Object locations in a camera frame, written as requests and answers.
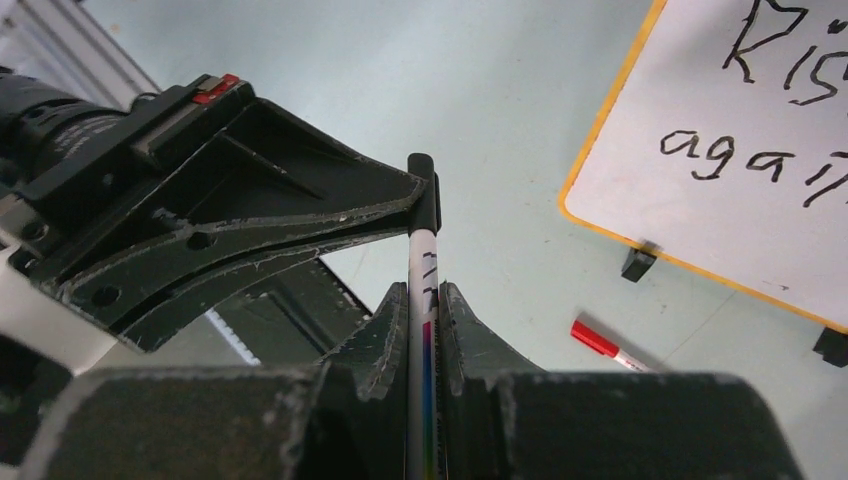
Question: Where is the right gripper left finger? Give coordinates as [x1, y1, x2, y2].
[18, 283, 409, 479]

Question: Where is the black marker cap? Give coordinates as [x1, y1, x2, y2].
[407, 153, 442, 235]

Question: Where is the black left whiteboard foot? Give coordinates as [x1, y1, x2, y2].
[621, 241, 659, 283]

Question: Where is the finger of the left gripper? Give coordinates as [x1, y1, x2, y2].
[39, 97, 424, 292]
[59, 211, 410, 353]

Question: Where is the black right whiteboard foot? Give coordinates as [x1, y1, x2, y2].
[813, 328, 848, 368]

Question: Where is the black whiteboard marker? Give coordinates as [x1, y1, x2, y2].
[406, 229, 440, 479]

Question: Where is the yellow framed whiteboard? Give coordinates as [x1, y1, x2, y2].
[559, 1, 847, 332]

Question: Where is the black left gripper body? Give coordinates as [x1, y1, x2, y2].
[9, 74, 255, 279]

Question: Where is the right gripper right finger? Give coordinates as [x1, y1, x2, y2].
[439, 282, 803, 479]

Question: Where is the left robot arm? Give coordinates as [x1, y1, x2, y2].
[1, 74, 425, 479]

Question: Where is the black whiteboard foot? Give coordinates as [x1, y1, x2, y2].
[813, 328, 848, 368]
[621, 241, 659, 283]

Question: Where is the red whiteboard marker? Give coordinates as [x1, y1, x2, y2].
[570, 320, 654, 373]

